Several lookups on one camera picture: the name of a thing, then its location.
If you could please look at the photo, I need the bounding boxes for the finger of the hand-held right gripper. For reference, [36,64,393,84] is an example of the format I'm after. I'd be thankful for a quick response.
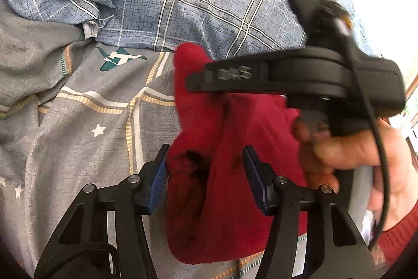
[185,52,272,93]

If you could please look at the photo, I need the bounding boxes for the black strap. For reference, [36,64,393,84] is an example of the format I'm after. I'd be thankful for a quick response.
[73,242,122,279]

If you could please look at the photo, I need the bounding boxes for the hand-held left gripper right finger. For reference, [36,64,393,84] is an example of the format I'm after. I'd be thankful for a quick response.
[242,145,379,279]

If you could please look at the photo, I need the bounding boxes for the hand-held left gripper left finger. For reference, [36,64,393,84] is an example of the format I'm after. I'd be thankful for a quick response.
[34,144,170,279]

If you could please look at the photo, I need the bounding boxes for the grey printed bed sheet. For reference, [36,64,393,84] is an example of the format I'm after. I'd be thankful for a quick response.
[0,0,271,279]

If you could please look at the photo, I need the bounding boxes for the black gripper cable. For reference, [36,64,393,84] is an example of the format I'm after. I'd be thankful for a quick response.
[331,16,392,250]

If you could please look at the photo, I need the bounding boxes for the person's right forearm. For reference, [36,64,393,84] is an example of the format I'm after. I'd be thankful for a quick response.
[369,209,418,275]

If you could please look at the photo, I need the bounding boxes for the person's right hand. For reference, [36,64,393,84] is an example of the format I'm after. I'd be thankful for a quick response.
[292,116,418,231]

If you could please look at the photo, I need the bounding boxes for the red fuzzy garment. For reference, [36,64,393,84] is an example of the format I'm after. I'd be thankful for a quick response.
[165,43,309,265]

